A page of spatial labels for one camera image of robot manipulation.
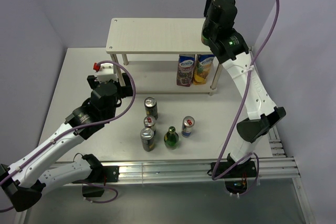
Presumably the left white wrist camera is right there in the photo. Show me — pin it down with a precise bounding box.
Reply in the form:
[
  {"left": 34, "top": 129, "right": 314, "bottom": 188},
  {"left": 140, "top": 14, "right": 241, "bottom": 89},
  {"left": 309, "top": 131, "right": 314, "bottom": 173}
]
[{"left": 93, "top": 63, "right": 118, "bottom": 82}]

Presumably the aluminium right side rail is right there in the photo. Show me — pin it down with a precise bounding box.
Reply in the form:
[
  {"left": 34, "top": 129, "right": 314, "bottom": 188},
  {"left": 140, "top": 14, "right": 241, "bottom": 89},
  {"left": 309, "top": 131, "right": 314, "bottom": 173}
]
[{"left": 243, "top": 46, "right": 287, "bottom": 159}]

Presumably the aluminium front rail frame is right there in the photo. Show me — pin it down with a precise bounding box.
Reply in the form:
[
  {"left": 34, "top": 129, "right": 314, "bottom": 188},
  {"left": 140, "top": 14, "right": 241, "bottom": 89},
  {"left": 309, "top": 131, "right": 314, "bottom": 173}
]
[{"left": 14, "top": 140, "right": 310, "bottom": 224}]

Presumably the small red-top silver can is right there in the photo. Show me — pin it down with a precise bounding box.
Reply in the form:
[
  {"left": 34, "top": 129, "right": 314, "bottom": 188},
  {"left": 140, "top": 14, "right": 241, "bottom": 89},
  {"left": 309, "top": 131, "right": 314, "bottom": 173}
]
[{"left": 143, "top": 115, "right": 156, "bottom": 134}]

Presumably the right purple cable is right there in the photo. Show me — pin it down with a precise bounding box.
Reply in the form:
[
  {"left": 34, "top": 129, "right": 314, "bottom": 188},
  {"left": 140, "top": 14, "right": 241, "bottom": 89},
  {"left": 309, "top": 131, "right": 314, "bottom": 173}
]
[{"left": 211, "top": 0, "right": 280, "bottom": 198}]

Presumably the white wooden two-tier shelf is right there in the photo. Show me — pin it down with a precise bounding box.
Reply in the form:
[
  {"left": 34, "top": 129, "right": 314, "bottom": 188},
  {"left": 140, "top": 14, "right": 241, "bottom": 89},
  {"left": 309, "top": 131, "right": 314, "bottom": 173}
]
[{"left": 106, "top": 18, "right": 234, "bottom": 95}]

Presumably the orange juice carton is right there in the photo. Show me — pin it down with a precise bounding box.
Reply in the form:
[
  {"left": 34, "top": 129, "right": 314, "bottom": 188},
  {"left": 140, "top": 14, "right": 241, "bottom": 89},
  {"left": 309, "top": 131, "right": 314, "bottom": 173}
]
[{"left": 193, "top": 55, "right": 215, "bottom": 85}]

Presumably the purple juice carton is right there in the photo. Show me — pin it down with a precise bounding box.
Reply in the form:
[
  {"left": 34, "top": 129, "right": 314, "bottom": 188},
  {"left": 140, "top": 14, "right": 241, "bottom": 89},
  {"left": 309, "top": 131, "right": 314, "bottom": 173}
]
[{"left": 176, "top": 54, "right": 195, "bottom": 87}]

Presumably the black can with yellow label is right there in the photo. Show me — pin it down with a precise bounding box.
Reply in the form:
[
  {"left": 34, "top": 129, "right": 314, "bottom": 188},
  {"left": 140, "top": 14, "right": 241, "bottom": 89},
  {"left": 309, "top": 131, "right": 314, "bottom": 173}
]
[{"left": 140, "top": 127, "right": 154, "bottom": 152}]

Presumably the green bottle with yellow label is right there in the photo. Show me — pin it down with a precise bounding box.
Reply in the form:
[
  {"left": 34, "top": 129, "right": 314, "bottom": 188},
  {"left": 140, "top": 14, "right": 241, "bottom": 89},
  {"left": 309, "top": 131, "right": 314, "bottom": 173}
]
[{"left": 201, "top": 32, "right": 209, "bottom": 46}]

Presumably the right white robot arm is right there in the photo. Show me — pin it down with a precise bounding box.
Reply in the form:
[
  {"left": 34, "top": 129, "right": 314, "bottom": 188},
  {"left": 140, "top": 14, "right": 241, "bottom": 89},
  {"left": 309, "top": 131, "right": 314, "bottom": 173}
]
[{"left": 202, "top": 0, "right": 286, "bottom": 177}]

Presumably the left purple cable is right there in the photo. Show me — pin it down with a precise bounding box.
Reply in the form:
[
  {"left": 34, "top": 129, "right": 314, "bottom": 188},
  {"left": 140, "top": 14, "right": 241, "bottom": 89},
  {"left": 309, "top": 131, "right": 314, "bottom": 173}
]
[{"left": 0, "top": 61, "right": 137, "bottom": 213}]

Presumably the purple cable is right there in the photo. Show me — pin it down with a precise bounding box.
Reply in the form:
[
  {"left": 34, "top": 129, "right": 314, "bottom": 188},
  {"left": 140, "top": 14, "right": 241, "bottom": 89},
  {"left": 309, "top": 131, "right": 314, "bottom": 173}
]
[
  {"left": 211, "top": 0, "right": 280, "bottom": 198},
  {"left": 0, "top": 61, "right": 137, "bottom": 213}
]

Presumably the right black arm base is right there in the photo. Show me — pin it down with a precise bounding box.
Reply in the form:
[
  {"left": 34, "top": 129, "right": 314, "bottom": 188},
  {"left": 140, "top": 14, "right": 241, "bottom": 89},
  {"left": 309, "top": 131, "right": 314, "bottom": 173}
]
[{"left": 214, "top": 155, "right": 260, "bottom": 198}]

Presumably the blue silver energy drink can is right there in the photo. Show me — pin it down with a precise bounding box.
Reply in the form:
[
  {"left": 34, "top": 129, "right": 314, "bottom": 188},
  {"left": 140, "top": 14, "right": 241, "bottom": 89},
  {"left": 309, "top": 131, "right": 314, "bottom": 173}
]
[{"left": 181, "top": 116, "right": 195, "bottom": 137}]

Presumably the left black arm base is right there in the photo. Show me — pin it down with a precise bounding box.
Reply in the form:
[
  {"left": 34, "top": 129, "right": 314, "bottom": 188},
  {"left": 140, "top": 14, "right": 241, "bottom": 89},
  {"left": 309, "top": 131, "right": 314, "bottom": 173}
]
[{"left": 73, "top": 153, "right": 120, "bottom": 199}]

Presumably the green bottle with red label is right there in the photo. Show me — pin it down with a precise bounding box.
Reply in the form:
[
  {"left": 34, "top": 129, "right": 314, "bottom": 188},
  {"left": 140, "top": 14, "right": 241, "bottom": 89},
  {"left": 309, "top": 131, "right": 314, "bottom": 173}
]
[{"left": 164, "top": 126, "right": 179, "bottom": 150}]

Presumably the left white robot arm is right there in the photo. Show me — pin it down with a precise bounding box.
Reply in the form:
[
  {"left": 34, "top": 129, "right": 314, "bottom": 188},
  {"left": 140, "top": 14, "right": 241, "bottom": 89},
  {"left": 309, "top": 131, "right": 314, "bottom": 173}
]
[{"left": 1, "top": 73, "right": 135, "bottom": 212}]

